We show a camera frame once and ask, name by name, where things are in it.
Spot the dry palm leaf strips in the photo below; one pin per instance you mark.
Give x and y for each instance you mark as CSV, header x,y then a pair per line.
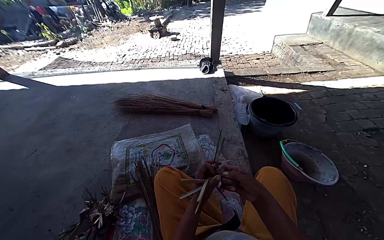
x,y
218,148

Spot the translucent white plastic bag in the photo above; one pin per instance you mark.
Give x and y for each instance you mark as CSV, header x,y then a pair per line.
x,y
243,97

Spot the long wooden log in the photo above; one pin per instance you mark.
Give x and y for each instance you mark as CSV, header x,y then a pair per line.
x,y
18,45

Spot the black crumpled bag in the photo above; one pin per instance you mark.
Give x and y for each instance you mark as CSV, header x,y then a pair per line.
x,y
205,65

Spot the pile of dry leaf scraps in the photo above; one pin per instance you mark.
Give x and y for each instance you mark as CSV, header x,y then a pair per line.
x,y
95,213

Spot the pile of firewood and clutter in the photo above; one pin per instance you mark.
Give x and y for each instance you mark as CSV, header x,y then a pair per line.
x,y
65,20

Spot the bundle of brown broom sticks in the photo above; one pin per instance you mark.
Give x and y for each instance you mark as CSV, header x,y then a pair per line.
x,y
155,104

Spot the person's body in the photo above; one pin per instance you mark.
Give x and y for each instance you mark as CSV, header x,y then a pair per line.
x,y
230,235

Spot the person's left fingers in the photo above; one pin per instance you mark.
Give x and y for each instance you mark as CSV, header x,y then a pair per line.
x,y
205,168

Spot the dark round bucket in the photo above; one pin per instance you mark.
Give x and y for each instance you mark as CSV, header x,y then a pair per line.
x,y
263,126

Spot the person's right thumb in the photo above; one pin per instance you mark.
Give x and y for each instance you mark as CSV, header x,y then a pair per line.
x,y
231,174

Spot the person's left hand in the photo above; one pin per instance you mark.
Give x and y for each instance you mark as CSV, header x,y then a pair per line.
x,y
211,184

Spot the bundle of long brown leaves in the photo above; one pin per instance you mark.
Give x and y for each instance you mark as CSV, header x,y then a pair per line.
x,y
146,190

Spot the person's right fingers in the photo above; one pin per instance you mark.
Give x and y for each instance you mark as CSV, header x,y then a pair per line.
x,y
227,184

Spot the person's right hand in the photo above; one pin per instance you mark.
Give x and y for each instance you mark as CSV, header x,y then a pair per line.
x,y
247,186

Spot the person's left thumb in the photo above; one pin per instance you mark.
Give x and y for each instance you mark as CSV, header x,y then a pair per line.
x,y
215,181

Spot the person's right forearm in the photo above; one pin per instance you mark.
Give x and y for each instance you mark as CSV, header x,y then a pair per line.
x,y
276,213

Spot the concrete steps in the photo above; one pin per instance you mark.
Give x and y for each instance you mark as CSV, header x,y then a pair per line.
x,y
355,36

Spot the small pale block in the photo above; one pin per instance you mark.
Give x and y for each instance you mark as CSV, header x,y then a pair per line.
x,y
174,37

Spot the person's legs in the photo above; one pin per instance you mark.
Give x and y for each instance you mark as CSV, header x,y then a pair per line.
x,y
169,196

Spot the white printed plastic sack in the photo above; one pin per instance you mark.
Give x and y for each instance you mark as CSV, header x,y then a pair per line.
x,y
148,150

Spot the person's left forearm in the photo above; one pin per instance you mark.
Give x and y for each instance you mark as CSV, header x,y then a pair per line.
x,y
192,216

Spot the floral cloth mat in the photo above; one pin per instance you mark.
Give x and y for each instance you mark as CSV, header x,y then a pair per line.
x,y
135,220

